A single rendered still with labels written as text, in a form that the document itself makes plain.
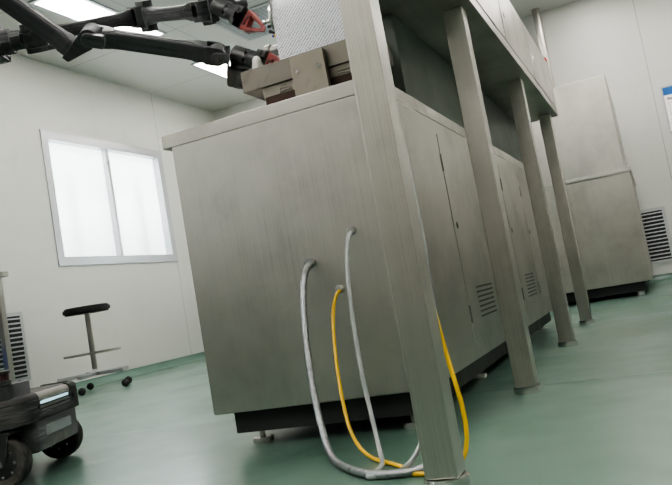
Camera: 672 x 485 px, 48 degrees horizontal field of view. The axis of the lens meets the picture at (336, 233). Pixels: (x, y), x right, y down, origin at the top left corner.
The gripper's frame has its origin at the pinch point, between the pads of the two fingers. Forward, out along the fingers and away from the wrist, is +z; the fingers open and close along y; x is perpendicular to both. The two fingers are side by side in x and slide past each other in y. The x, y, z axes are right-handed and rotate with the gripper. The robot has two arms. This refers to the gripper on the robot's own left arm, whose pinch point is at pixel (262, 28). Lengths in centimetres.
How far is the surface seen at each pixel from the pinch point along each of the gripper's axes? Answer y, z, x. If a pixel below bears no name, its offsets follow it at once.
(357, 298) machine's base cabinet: 30, 78, -50
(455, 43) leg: -8, 56, 21
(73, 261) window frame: -289, -252, -235
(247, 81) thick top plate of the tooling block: 24.0, 17.7, -15.4
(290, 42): 4.3, 13.5, 0.0
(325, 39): 4.4, 23.8, 5.3
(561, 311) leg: -113, 115, -45
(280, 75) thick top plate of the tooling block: 24.1, 26.5, -9.7
